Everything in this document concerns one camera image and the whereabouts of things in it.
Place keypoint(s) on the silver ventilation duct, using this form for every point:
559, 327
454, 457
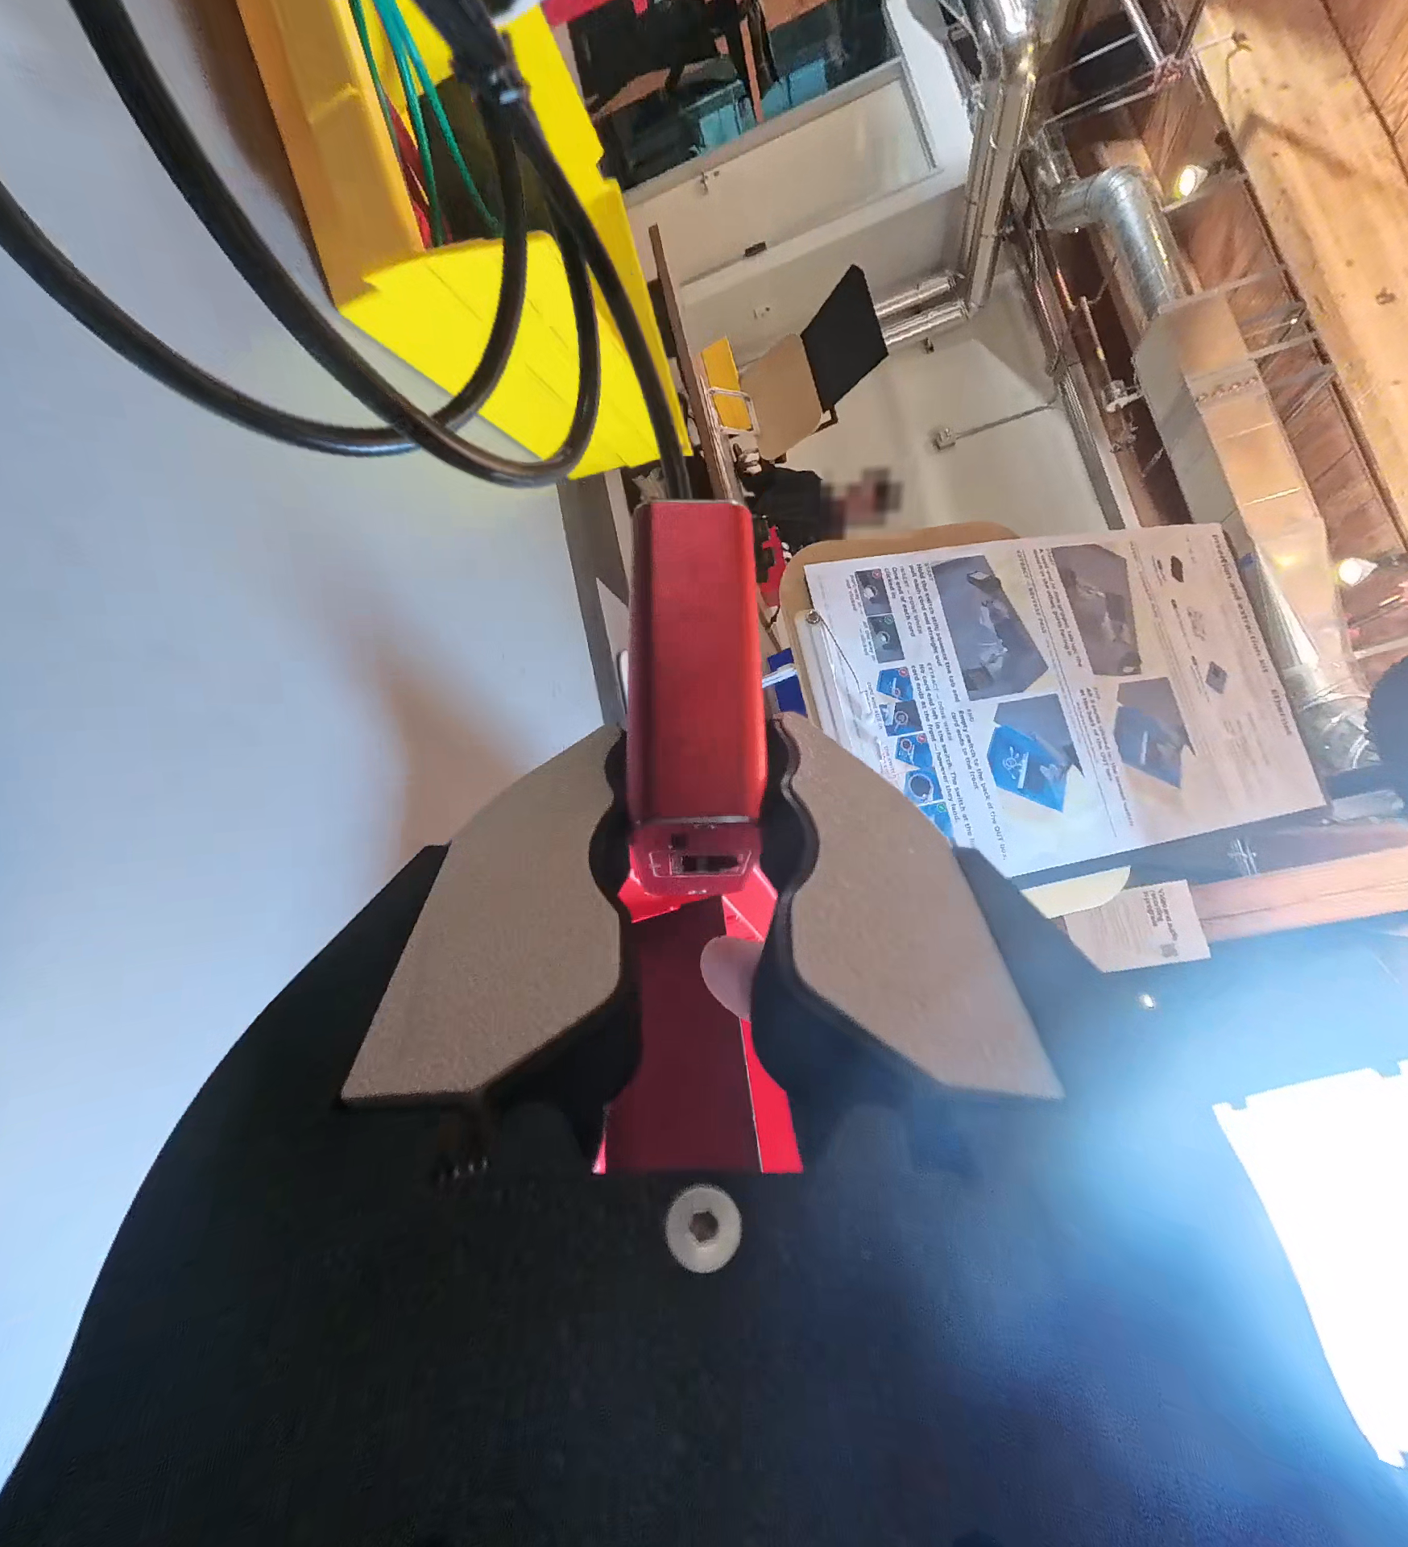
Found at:
1126, 231

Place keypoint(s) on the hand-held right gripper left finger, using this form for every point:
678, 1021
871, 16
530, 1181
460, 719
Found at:
499, 943

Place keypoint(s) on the silver ceiling pipe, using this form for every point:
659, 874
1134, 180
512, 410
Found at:
993, 157

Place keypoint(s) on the printed instruction poster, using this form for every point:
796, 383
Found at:
1067, 688

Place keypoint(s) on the yellow plastic bin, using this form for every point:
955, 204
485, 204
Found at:
499, 302

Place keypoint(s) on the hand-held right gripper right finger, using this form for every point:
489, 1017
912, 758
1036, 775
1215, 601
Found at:
897, 943

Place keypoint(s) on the glass partition window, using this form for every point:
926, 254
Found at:
765, 109

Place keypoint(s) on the small paper note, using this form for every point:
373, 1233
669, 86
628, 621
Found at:
1138, 926

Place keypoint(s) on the red plastic piece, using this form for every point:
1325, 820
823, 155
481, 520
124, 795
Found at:
692, 1040

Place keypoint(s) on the red metal power bank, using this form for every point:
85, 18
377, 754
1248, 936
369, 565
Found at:
694, 677

